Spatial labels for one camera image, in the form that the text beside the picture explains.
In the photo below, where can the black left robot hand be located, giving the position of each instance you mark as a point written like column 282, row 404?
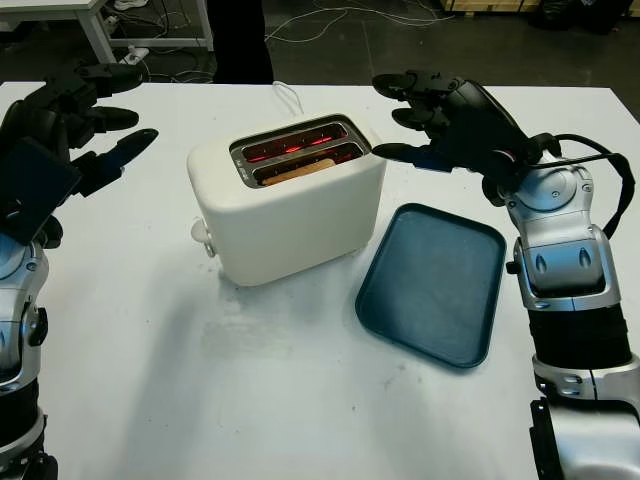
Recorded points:
column 40, row 120

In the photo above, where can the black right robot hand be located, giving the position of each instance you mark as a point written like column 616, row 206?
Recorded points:
column 475, row 125

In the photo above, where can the browned toast slice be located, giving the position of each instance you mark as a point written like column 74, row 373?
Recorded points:
column 300, row 172

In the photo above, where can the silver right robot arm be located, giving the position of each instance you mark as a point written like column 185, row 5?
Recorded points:
column 565, row 260

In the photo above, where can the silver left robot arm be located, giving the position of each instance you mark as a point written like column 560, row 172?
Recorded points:
column 15, row 310

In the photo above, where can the white two-slot toaster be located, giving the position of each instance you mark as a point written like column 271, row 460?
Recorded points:
column 290, row 235

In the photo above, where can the person's legs in black trousers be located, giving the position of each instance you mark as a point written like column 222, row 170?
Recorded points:
column 242, row 40

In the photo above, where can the white power strip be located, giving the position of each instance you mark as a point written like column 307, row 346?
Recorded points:
column 134, row 55

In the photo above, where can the wooden pallet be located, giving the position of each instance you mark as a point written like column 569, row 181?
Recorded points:
column 490, row 4

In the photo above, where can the black bag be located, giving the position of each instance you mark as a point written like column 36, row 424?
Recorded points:
column 585, row 15

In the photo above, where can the dark blue plastic tray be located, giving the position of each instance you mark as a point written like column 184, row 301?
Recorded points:
column 430, row 290

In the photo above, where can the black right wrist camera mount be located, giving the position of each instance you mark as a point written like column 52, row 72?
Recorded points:
column 494, row 192

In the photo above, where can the white metal desk frame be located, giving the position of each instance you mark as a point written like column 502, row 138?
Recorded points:
column 92, row 30

